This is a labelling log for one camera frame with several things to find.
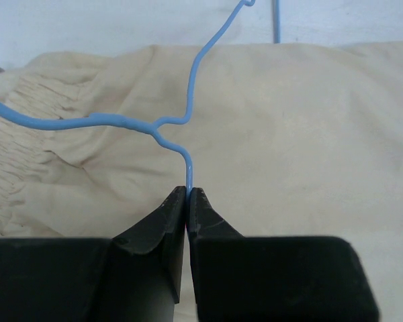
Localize light blue wire hanger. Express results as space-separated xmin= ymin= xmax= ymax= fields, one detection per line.
xmin=0 ymin=0 xmax=282 ymax=199

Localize beige trousers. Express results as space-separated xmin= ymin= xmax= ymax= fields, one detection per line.
xmin=0 ymin=42 xmax=403 ymax=321

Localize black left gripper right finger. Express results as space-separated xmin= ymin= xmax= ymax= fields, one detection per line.
xmin=187 ymin=188 xmax=380 ymax=321

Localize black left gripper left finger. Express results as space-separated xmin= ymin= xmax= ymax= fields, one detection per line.
xmin=0 ymin=186 xmax=185 ymax=321

